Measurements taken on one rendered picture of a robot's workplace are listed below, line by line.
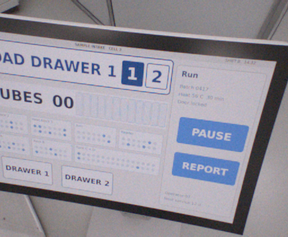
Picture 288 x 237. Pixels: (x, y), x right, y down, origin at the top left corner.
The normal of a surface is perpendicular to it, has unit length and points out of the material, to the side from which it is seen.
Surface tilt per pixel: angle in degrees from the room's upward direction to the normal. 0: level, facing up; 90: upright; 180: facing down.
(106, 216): 5
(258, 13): 90
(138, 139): 50
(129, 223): 3
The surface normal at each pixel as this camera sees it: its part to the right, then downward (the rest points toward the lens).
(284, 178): -0.04, -0.48
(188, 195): -0.17, 0.37
